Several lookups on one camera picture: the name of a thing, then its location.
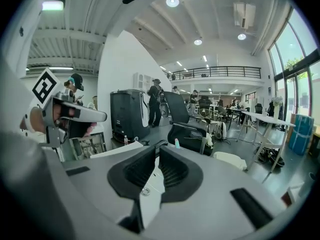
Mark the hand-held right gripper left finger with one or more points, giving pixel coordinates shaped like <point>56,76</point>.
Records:
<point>130,177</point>

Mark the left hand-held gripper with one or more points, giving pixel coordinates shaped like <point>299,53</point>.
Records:
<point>82,114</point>

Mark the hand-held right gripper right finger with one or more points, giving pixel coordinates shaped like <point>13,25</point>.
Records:
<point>185,179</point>

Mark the teal spray bottle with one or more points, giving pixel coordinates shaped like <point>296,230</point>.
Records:
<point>177,144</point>

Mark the person's left forearm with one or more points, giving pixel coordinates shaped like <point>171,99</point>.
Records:
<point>36,120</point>

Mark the clear water bottle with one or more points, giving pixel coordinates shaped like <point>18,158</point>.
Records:
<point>125,140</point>

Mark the person's left hand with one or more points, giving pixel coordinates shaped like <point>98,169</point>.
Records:
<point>57,114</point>

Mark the black machine cabinet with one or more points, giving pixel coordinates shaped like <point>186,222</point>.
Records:
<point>127,114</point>

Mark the black mesh office chair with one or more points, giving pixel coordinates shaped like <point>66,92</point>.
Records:
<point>180,119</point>

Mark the rattan chair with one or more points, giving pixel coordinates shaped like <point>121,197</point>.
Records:
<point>207,115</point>

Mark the long white table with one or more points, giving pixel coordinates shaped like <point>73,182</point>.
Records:
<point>267,120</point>

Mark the small black office chair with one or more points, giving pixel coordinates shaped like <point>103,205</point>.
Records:
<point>258,108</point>

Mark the black balcony railing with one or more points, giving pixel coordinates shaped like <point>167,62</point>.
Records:
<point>215,72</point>

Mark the blue wrapped roll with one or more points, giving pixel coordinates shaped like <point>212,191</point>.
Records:
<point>301,134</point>

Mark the rectangular ceiling light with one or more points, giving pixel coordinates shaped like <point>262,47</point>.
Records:
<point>53,5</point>

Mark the round ceiling lamp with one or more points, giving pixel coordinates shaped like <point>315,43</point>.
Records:
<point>172,1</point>
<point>198,42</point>
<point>241,36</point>

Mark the white air conditioner unit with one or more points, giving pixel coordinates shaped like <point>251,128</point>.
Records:
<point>244,14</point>

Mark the metal frame rack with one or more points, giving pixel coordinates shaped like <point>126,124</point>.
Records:
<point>87,146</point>

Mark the white wall cabinet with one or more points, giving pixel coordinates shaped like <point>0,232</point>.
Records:
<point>143,81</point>

